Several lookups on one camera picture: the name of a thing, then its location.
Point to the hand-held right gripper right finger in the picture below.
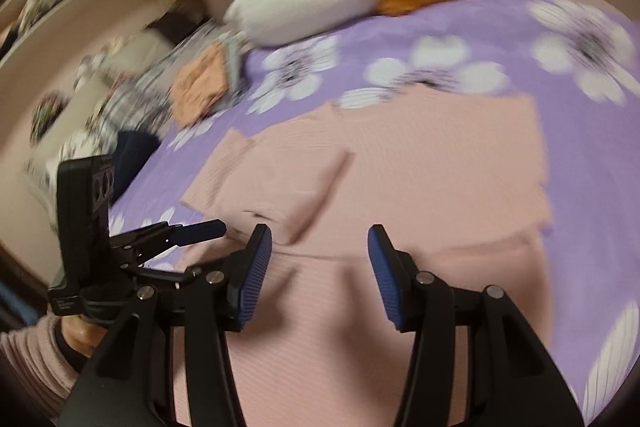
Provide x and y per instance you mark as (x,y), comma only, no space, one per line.
(385,277)

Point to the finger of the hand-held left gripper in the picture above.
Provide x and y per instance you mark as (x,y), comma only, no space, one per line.
(200,231)
(170,276)

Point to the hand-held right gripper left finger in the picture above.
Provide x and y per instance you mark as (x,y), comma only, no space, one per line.
(255,277)

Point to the pink ribbed garment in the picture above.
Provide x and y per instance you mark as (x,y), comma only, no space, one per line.
(375,187)

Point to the person's left forearm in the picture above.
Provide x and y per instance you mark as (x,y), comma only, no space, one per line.
(30,357)

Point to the pile of clothes orange top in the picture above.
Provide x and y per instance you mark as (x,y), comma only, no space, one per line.
(140,92)

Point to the dark navy cloth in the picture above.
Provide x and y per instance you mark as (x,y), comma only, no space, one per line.
(134,162)

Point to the patterned round bundle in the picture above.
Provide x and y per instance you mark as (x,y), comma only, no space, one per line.
(49,116)

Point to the peach cloth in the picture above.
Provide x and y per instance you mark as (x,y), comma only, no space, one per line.
(200,82)

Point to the small white plush toy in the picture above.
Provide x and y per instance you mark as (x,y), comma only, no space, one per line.
(102,67)

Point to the purple floral bed sheet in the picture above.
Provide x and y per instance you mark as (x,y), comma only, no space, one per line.
(590,187)

